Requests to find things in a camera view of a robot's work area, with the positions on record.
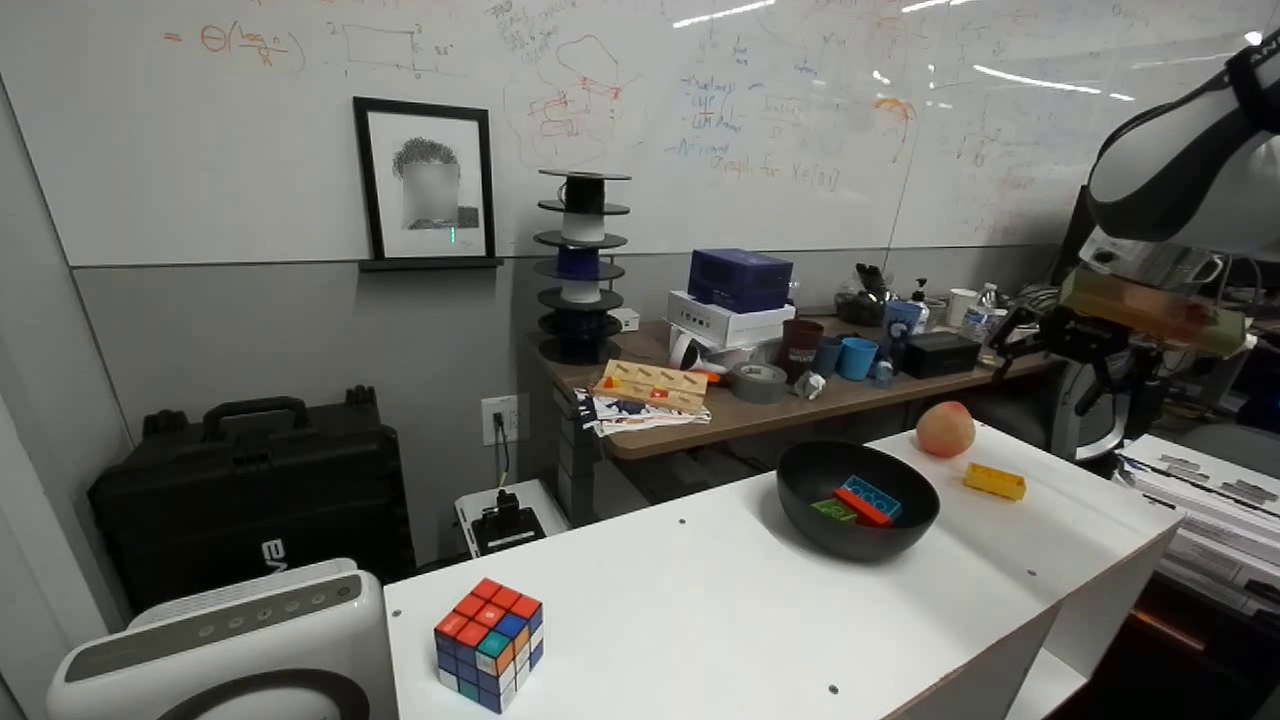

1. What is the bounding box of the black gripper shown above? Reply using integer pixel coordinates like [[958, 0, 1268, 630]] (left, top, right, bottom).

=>
[[990, 305, 1164, 415]]

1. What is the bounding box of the yellow toy brick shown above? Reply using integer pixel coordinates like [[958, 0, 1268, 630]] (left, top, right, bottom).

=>
[[963, 464, 1027, 498]]

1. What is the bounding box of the blue toy brick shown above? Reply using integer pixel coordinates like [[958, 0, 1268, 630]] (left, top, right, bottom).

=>
[[846, 474, 905, 514]]

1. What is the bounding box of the red toy brick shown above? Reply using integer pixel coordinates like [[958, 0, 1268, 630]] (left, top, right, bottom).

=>
[[831, 486, 897, 527]]

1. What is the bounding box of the green toy brick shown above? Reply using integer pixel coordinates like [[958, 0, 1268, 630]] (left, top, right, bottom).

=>
[[806, 498, 860, 523]]

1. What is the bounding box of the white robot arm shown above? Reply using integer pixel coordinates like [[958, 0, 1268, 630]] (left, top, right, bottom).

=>
[[990, 33, 1280, 409]]

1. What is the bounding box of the black bowl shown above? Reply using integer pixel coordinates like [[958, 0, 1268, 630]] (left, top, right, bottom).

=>
[[776, 441, 940, 562]]

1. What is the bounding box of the black box on desk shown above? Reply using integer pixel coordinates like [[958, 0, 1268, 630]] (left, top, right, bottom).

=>
[[900, 331, 981, 381]]

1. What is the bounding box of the grey office chair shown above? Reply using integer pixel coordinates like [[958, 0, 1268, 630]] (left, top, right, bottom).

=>
[[1046, 365, 1129, 464]]

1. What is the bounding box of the toy peach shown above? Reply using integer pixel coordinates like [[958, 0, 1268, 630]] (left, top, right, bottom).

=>
[[915, 398, 977, 459]]

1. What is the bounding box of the blue cup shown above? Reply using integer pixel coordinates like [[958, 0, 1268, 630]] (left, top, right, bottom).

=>
[[835, 337, 879, 381]]

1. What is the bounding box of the wooden desk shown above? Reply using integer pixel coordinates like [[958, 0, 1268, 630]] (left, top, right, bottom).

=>
[[539, 342, 1058, 521]]

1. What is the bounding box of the dark brown cup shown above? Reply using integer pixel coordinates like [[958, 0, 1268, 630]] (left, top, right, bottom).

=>
[[783, 319, 824, 359]]

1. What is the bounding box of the purple box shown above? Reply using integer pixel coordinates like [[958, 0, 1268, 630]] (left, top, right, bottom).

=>
[[689, 246, 793, 313]]

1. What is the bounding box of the white box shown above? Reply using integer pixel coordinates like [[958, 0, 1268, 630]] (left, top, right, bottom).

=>
[[669, 293, 796, 348]]

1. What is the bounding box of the wooden puzzle board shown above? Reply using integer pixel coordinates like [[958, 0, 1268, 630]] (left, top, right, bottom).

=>
[[595, 359, 707, 412]]

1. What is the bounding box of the white shelf table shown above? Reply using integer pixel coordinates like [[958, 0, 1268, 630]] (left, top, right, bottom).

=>
[[386, 426, 1175, 720]]

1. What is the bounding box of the stack of filament spools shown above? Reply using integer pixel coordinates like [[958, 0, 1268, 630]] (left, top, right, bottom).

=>
[[539, 167, 622, 365]]

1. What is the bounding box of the white device on floor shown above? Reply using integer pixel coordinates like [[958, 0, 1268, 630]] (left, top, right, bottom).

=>
[[454, 479, 568, 554]]

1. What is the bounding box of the Rubik's cube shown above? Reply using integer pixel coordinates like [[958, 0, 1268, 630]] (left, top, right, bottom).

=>
[[433, 579, 544, 713]]

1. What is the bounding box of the framed picture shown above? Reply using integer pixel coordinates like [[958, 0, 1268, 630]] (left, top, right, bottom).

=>
[[351, 95, 495, 269]]

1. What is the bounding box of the white air purifier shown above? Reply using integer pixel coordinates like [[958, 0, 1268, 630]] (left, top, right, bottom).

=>
[[43, 561, 397, 720]]

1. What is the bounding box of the black hard case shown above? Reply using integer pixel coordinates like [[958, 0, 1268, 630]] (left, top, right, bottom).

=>
[[89, 383, 416, 610]]

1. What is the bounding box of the wrist camera mount plate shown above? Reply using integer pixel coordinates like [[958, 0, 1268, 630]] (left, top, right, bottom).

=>
[[1058, 269, 1257, 359]]

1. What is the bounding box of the grey duct tape roll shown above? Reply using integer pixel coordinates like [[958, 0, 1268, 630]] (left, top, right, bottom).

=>
[[727, 365, 786, 402]]

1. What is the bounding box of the wall power outlet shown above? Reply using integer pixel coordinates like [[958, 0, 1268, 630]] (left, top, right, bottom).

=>
[[478, 396, 521, 445]]

